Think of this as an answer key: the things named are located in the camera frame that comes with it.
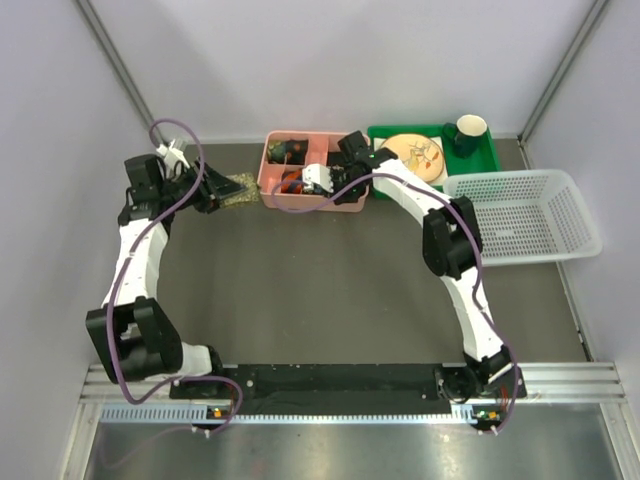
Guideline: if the rolled dark floral tie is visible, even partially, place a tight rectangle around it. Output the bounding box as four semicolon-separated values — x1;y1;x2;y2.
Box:
267;140;309;165

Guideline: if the green plastic tray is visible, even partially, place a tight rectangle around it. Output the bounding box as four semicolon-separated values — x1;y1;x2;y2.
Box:
367;124;501;191

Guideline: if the olive green patterned tie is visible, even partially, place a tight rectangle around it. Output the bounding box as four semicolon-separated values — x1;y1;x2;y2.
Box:
221;172;261;208

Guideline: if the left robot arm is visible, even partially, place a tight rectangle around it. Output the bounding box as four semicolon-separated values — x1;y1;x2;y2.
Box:
85;154;247;397

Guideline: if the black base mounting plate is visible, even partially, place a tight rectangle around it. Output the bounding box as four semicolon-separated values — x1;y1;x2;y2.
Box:
168;362;526;430

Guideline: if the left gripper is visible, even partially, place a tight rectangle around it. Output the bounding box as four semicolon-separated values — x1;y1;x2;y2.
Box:
158;156;246;213

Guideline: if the cream floral plate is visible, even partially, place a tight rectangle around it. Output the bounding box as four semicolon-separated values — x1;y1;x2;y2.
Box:
388;146;448;186

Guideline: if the white perforated plastic basket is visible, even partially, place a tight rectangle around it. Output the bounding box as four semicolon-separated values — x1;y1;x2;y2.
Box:
443;169;603;267

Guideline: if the dark green mug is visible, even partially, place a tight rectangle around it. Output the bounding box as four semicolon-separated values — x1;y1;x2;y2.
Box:
442;114;488;158

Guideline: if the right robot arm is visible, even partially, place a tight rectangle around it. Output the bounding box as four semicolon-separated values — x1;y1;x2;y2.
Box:
324;131;522;400

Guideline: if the aluminium frame rail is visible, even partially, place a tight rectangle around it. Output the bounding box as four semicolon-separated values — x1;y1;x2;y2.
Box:
80;362;626;404

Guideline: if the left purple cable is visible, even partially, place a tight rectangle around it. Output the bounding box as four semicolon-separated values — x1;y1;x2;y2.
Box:
102;118;244;431

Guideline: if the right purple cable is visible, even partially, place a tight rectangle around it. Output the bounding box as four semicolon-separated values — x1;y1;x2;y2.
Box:
269;172;521;434

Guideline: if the pink divided storage box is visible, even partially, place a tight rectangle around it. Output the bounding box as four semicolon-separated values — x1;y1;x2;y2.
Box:
257;130;347;210

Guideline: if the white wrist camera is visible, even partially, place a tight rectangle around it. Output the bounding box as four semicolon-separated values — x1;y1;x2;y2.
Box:
156;139;189;168
302;163;334;195

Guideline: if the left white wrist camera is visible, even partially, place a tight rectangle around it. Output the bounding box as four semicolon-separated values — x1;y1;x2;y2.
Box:
156;139;189;168

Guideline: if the rolled orange blue tie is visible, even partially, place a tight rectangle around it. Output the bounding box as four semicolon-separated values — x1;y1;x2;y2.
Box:
278;169;305;195

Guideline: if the grey slotted cable duct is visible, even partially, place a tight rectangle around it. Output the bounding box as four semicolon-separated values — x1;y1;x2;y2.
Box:
99;403;479;425

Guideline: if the purple cable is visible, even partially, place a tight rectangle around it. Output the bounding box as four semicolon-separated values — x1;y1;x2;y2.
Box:
102;118;244;431
269;172;521;434

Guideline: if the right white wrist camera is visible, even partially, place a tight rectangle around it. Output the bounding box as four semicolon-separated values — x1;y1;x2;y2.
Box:
302;163;334;195

